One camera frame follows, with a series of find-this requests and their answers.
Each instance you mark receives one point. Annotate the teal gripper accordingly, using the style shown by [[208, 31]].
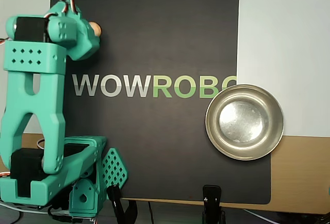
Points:
[[88, 36]]

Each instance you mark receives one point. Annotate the wooden ball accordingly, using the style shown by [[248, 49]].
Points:
[[96, 29]]

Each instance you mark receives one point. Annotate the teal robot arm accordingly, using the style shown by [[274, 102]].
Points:
[[33, 100]]

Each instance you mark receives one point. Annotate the metal bowl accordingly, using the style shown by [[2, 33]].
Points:
[[224, 146]]

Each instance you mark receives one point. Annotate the black WOWROBO mat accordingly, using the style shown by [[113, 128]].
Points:
[[165, 144]]

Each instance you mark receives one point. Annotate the black table clamp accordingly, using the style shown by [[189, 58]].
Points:
[[116, 203]]

